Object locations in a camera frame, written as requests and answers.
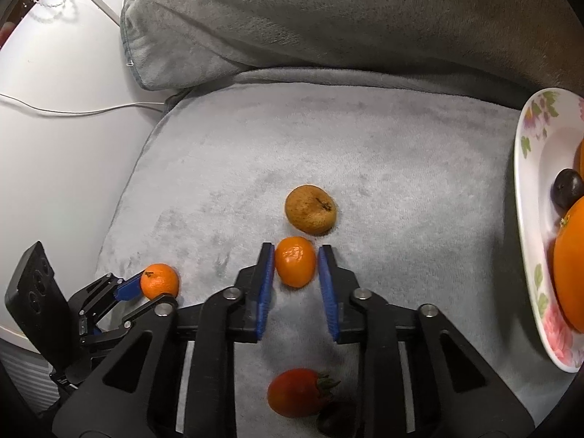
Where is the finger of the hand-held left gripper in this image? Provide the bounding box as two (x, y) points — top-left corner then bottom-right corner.
(80, 294), (178, 343)
(68, 271), (147, 318)

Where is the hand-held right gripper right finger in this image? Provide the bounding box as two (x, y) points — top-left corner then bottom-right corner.
(318, 244), (534, 438)

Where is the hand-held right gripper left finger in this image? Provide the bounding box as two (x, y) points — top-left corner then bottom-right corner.
(52, 242), (277, 438)

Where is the small mandarin with stem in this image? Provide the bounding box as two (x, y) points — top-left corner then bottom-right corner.
(140, 263), (180, 301)

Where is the small smooth mandarin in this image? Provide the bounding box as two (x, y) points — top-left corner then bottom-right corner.
(275, 236), (317, 289)

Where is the floral white plate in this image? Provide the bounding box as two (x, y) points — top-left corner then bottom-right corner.
(514, 88), (584, 373)

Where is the large orange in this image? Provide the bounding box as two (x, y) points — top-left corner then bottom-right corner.
(553, 196), (584, 339)

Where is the dark plum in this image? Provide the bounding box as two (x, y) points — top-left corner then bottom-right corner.
(552, 169), (584, 213)
(317, 401), (361, 436)

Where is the brown round fruit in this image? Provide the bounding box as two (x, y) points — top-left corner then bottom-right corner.
(285, 185), (338, 235)

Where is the red tomato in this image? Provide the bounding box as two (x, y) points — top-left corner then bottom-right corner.
(268, 368), (341, 419)

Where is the grey plush blanket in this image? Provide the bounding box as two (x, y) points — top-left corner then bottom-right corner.
(93, 68), (571, 438)

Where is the grey bolster cushion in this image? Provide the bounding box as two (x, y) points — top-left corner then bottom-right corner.
(120, 0), (584, 105)

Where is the white cable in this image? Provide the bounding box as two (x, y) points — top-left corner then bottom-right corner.
(0, 92), (165, 116)

